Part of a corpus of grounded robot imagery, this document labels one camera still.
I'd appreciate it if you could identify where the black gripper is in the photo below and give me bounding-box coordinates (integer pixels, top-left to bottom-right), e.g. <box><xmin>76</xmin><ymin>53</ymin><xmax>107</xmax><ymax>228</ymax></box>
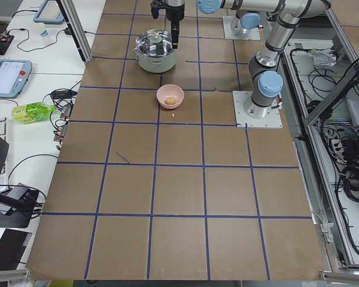
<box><xmin>151</xmin><ymin>0</ymin><xmax>185</xmax><ymax>49</ymax></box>

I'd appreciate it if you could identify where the glass pot lid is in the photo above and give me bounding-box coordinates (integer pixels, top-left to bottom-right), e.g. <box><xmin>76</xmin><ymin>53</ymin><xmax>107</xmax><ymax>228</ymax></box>
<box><xmin>135</xmin><ymin>29</ymin><xmax>174</xmax><ymax>58</ymax></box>

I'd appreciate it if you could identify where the brown egg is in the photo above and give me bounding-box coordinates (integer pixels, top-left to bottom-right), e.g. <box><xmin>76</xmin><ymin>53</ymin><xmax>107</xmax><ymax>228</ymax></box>
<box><xmin>165</xmin><ymin>98</ymin><xmax>177</xmax><ymax>105</ymax></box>

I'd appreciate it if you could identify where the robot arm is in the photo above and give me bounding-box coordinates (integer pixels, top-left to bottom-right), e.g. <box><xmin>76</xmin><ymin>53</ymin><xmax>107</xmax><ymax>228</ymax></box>
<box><xmin>197</xmin><ymin>1</ymin><xmax>331</xmax><ymax>119</ymax></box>
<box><xmin>150</xmin><ymin>1</ymin><xmax>299</xmax><ymax>49</ymax></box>

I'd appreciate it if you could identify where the pink bowl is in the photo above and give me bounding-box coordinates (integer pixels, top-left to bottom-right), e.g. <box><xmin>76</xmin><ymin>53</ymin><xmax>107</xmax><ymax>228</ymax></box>
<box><xmin>156</xmin><ymin>84</ymin><xmax>184</xmax><ymax>109</ymax></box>

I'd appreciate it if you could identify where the far blue teach pendant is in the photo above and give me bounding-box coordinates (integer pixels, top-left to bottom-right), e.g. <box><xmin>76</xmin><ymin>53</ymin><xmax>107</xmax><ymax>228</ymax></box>
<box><xmin>33</xmin><ymin>0</ymin><xmax>64</xmax><ymax>25</ymax></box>

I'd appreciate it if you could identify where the blue teach pendant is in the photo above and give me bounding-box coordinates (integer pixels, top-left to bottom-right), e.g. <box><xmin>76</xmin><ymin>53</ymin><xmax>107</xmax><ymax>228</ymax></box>
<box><xmin>0</xmin><ymin>59</ymin><xmax>32</xmax><ymax>99</ymax></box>
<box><xmin>33</xmin><ymin>0</ymin><xmax>64</xmax><ymax>25</ymax></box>

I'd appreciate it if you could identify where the paper cup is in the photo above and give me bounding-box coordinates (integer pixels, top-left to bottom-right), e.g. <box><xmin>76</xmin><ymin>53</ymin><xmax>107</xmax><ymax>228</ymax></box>
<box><xmin>36</xmin><ymin>22</ymin><xmax>49</xmax><ymax>38</ymax></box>

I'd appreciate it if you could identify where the green plastic bottle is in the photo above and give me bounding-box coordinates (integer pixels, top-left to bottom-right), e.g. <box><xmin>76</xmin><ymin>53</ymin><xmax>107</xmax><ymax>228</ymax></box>
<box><xmin>11</xmin><ymin>102</ymin><xmax>57</xmax><ymax>124</ymax></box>

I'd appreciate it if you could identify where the near blue teach pendant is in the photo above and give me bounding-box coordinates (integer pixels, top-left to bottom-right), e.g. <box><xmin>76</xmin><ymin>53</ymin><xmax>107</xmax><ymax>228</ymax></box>
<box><xmin>0</xmin><ymin>59</ymin><xmax>32</xmax><ymax>99</ymax></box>

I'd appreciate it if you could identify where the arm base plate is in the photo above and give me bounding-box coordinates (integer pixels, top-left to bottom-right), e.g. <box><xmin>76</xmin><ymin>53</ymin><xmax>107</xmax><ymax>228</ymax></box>
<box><xmin>223</xmin><ymin>16</ymin><xmax>260</xmax><ymax>41</ymax></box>
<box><xmin>232</xmin><ymin>91</ymin><xmax>283</xmax><ymax>129</ymax></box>

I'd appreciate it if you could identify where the aluminium frame post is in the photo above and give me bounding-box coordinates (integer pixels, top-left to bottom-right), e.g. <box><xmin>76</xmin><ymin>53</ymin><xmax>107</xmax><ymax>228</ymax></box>
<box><xmin>56</xmin><ymin>0</ymin><xmax>93</xmax><ymax>63</ymax></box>

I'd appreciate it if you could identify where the black camera stand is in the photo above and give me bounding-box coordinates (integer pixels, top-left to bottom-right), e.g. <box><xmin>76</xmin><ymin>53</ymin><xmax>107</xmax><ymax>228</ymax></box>
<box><xmin>0</xmin><ymin>185</ymin><xmax>39</xmax><ymax>228</ymax></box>

